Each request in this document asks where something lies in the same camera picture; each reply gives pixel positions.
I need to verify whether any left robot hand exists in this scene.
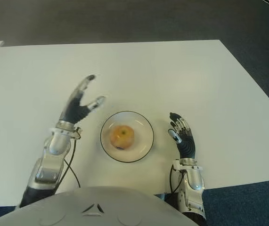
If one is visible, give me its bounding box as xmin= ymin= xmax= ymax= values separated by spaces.
xmin=58 ymin=74 xmax=107 ymax=124

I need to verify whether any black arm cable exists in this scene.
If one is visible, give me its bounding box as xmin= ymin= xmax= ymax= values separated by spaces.
xmin=169 ymin=164 xmax=185 ymax=194
xmin=63 ymin=135 xmax=82 ymax=189

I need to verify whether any grey robot torso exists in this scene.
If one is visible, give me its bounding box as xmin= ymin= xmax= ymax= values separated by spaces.
xmin=0 ymin=186 xmax=200 ymax=226

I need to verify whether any apple with blue sticker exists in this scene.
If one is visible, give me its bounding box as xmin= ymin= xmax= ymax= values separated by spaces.
xmin=109 ymin=125 xmax=135 ymax=151

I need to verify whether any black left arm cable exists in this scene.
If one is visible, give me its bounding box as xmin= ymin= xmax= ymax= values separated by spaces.
xmin=63 ymin=135 xmax=82 ymax=189

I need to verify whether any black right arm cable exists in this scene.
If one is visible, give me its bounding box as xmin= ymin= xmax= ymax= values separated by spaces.
xmin=169 ymin=164 xmax=185 ymax=194

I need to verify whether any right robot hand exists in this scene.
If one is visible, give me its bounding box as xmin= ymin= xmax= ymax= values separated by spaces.
xmin=167 ymin=112 xmax=198 ymax=160

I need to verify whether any white plate with black rim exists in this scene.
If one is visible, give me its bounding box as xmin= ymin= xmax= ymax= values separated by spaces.
xmin=100 ymin=111 xmax=155 ymax=163

